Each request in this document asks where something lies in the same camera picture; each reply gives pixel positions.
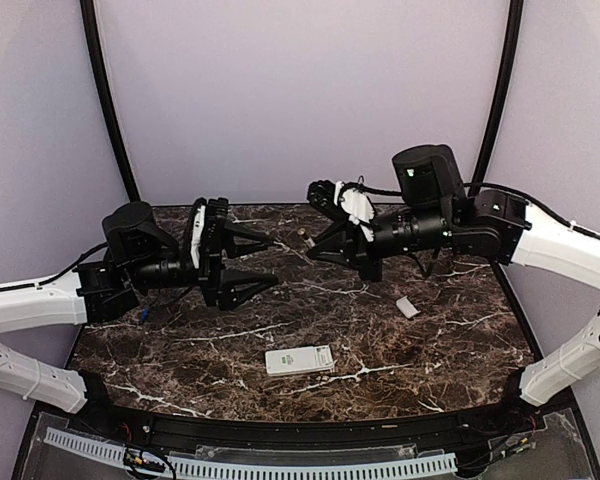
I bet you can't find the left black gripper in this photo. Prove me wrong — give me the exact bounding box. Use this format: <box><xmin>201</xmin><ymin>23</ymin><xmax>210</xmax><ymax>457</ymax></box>
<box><xmin>127</xmin><ymin>218</ymin><xmax>280</xmax><ymax>310</ymax></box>

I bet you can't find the gold black AA battery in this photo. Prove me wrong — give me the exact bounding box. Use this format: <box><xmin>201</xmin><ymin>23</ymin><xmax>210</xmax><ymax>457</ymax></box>
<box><xmin>298</xmin><ymin>229</ymin><xmax>315</xmax><ymax>248</ymax></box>

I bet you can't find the white battery cover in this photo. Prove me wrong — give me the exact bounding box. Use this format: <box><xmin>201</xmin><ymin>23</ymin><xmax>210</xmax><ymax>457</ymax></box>
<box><xmin>396</xmin><ymin>296</ymin><xmax>420</xmax><ymax>319</ymax></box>

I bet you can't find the white remote control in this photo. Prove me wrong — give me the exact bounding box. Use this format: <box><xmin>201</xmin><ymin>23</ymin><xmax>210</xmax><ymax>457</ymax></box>
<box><xmin>265</xmin><ymin>345</ymin><xmax>335</xmax><ymax>377</ymax></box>

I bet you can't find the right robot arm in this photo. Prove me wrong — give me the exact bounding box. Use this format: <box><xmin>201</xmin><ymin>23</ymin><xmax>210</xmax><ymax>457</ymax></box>
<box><xmin>307</xmin><ymin>145</ymin><xmax>600</xmax><ymax>434</ymax></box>

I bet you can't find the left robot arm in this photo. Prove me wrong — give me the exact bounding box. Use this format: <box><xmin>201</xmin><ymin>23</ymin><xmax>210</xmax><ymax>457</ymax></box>
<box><xmin>0</xmin><ymin>198</ymin><xmax>278</xmax><ymax>436</ymax></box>

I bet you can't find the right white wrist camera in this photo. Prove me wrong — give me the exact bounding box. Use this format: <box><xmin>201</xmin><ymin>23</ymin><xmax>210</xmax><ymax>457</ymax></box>
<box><xmin>333</xmin><ymin>181</ymin><xmax>376</xmax><ymax>242</ymax></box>

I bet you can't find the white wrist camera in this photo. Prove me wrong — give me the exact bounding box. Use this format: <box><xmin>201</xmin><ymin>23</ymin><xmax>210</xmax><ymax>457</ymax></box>
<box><xmin>333</xmin><ymin>181</ymin><xmax>376</xmax><ymax>242</ymax></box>
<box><xmin>183</xmin><ymin>198</ymin><xmax>207</xmax><ymax>269</ymax></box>

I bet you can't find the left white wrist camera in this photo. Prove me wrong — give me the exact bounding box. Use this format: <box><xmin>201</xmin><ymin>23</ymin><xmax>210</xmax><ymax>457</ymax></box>
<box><xmin>183</xmin><ymin>198</ymin><xmax>207</xmax><ymax>269</ymax></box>

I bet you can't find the black front rail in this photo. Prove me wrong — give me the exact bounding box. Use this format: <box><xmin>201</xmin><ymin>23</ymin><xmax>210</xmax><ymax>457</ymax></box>
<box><xmin>110</xmin><ymin>404</ymin><xmax>532</xmax><ymax>452</ymax></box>

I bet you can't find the white slotted cable duct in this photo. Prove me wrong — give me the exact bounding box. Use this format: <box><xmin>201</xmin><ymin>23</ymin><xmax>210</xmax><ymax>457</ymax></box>
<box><xmin>43</xmin><ymin>427</ymin><xmax>458</xmax><ymax>479</ymax></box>

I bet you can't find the right black frame post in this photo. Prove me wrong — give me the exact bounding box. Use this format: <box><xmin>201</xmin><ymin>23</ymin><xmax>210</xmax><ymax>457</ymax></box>
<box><xmin>467</xmin><ymin>0</ymin><xmax>524</xmax><ymax>199</ymax></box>

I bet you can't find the black frame post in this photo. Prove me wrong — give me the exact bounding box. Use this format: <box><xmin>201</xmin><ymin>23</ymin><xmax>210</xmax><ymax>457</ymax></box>
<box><xmin>467</xmin><ymin>0</ymin><xmax>524</xmax><ymax>199</ymax></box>
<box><xmin>79</xmin><ymin>0</ymin><xmax>141</xmax><ymax>201</ymax></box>

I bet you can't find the left black frame post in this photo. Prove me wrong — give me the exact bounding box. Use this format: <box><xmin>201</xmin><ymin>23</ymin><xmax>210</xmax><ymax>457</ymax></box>
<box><xmin>79</xmin><ymin>0</ymin><xmax>141</xmax><ymax>201</ymax></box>

